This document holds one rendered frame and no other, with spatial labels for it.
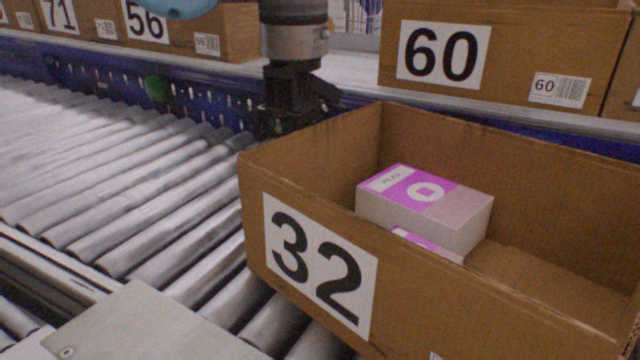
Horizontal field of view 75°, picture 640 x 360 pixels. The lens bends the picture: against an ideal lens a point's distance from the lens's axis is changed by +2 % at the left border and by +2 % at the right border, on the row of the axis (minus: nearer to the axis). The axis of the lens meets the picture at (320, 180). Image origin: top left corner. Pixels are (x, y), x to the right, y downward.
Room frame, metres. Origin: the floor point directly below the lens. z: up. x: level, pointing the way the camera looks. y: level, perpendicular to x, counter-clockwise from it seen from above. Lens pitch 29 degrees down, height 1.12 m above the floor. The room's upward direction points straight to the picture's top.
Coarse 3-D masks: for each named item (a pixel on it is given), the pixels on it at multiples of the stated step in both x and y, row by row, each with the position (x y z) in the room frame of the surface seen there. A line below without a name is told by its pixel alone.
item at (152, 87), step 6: (150, 78) 1.07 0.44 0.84; (156, 78) 1.07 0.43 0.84; (144, 84) 1.09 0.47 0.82; (150, 84) 1.07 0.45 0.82; (156, 84) 1.06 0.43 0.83; (162, 84) 1.06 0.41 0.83; (150, 90) 1.08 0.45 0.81; (156, 90) 1.06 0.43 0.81; (162, 90) 1.06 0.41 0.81; (150, 96) 1.08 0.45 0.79; (156, 96) 1.07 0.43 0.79; (162, 96) 1.06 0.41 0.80
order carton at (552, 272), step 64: (320, 128) 0.54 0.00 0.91; (384, 128) 0.63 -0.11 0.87; (448, 128) 0.56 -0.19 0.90; (256, 192) 0.41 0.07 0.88; (320, 192) 0.54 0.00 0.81; (512, 192) 0.49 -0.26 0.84; (576, 192) 0.44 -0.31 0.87; (256, 256) 0.42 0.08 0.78; (384, 256) 0.28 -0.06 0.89; (512, 256) 0.45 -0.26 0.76; (576, 256) 0.42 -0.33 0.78; (320, 320) 0.34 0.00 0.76; (384, 320) 0.28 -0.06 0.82; (448, 320) 0.24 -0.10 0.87; (512, 320) 0.21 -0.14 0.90; (576, 320) 0.19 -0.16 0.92
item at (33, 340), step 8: (48, 328) 0.33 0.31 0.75; (32, 336) 0.32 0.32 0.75; (40, 336) 0.32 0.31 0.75; (16, 344) 0.31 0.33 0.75; (24, 344) 0.31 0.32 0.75; (32, 344) 0.31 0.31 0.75; (40, 344) 0.31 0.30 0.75; (8, 352) 0.30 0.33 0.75; (16, 352) 0.30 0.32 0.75; (24, 352) 0.30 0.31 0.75; (32, 352) 0.30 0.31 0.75; (40, 352) 0.30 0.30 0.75; (48, 352) 0.30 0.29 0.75
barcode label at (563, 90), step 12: (540, 72) 0.70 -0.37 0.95; (540, 84) 0.69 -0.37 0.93; (552, 84) 0.68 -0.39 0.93; (564, 84) 0.68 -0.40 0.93; (576, 84) 0.67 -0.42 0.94; (588, 84) 0.66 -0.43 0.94; (540, 96) 0.69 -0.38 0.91; (552, 96) 0.68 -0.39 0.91; (564, 96) 0.67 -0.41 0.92; (576, 96) 0.67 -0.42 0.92
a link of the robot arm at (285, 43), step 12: (264, 24) 0.54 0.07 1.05; (324, 24) 0.55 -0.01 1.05; (264, 36) 0.55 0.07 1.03; (276, 36) 0.53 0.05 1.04; (288, 36) 0.53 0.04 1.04; (300, 36) 0.53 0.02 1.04; (312, 36) 0.53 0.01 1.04; (324, 36) 0.54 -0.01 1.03; (264, 48) 0.55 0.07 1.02; (276, 48) 0.53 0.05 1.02; (288, 48) 0.53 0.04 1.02; (300, 48) 0.53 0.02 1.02; (312, 48) 0.53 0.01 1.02; (324, 48) 0.55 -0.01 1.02; (276, 60) 0.55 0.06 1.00; (288, 60) 0.53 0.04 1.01; (300, 60) 0.53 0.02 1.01; (312, 60) 0.55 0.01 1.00
